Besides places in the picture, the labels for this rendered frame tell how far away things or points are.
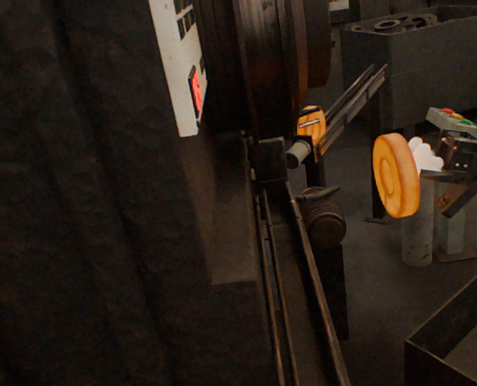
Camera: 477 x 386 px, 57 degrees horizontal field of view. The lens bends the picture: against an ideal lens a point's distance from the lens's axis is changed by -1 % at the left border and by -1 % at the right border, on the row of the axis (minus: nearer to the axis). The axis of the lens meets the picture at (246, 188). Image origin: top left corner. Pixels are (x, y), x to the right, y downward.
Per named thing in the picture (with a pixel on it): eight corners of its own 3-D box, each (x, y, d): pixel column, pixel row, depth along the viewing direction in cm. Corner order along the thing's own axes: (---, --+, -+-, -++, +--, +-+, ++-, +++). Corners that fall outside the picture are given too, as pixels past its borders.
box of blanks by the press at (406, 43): (391, 146, 305) (388, 30, 272) (335, 118, 378) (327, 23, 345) (512, 112, 326) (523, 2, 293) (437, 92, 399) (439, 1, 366)
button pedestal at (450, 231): (443, 268, 183) (449, 125, 157) (420, 237, 205) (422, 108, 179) (481, 261, 183) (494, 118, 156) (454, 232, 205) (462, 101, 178)
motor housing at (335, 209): (318, 351, 154) (303, 218, 131) (308, 308, 174) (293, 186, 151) (355, 345, 154) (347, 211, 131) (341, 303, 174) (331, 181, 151)
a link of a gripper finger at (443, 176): (414, 161, 82) (458, 166, 83) (412, 170, 83) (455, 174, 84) (424, 170, 78) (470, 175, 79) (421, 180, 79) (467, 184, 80)
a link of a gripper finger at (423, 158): (395, 137, 80) (444, 142, 81) (387, 167, 83) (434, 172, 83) (401, 143, 77) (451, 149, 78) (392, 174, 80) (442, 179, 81)
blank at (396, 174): (402, 162, 73) (422, 158, 73) (372, 122, 86) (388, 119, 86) (400, 234, 81) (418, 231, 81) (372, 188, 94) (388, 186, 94)
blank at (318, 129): (308, 161, 154) (317, 162, 152) (292, 137, 142) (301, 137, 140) (321, 123, 159) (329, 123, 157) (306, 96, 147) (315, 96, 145)
